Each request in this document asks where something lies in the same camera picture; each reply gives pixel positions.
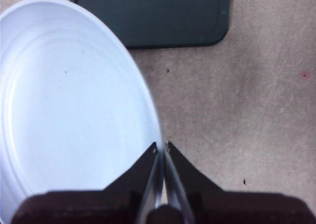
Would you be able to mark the blue round plate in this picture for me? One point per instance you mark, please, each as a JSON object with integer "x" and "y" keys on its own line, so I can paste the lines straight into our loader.
{"x": 69, "y": 98}

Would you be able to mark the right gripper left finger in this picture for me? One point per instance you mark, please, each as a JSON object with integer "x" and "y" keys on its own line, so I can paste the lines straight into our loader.
{"x": 103, "y": 206}

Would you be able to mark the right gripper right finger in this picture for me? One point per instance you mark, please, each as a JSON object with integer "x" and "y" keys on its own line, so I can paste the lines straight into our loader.
{"x": 234, "y": 209}

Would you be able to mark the black flat tray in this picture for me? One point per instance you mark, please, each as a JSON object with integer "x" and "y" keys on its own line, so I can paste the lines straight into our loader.
{"x": 158, "y": 16}

